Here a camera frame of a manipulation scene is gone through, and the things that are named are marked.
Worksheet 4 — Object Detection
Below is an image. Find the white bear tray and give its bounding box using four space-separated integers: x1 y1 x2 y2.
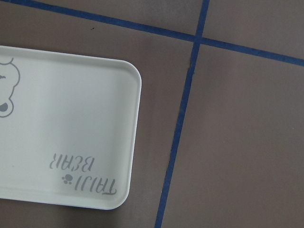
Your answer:
0 46 142 210

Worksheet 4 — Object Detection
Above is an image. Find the blue tape line crosswise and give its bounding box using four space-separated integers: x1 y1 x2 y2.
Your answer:
6 0 304 66

